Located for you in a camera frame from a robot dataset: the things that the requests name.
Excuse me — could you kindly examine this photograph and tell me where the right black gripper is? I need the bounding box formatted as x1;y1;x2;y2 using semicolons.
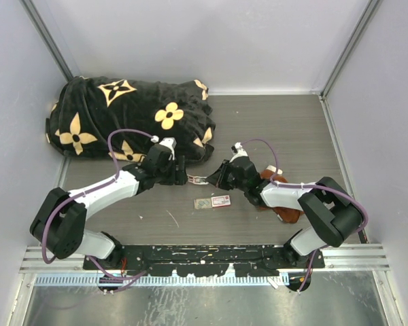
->
207;160;248;192

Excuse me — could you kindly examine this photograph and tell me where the red white staple box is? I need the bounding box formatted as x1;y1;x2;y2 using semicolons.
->
194;195;231;210

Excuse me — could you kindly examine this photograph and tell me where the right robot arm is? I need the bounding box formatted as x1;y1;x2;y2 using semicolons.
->
205;157;369;268

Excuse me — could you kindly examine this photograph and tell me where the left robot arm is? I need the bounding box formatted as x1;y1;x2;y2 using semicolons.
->
30;137;188;269

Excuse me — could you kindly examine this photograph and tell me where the brown cloth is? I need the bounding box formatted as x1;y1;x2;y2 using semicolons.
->
257;165;304;224

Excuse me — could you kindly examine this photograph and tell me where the black floral plush blanket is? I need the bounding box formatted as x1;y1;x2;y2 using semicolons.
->
45;76;216;164

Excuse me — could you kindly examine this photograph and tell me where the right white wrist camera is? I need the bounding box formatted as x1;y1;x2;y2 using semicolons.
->
230;142;249;162

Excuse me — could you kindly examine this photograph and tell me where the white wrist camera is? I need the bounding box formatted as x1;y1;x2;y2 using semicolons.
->
230;142;249;162
158;137;177;161

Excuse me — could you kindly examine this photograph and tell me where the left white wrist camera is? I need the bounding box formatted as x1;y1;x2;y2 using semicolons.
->
158;137;177;161

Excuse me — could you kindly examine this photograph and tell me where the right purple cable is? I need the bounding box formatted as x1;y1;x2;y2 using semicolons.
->
236;138;370;293

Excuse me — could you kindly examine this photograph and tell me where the purple cable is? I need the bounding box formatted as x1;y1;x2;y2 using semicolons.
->
236;138;370;293
41;128;159;264

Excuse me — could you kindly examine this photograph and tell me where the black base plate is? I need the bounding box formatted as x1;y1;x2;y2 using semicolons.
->
84;244;324;277

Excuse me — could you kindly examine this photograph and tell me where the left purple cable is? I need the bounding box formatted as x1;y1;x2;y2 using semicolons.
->
41;128;159;264

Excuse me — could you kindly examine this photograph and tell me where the white slotted cable duct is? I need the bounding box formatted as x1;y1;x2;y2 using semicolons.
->
34;273;290;287

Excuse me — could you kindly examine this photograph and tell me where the aluminium front rail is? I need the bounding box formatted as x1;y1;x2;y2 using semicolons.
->
18;243;391;274

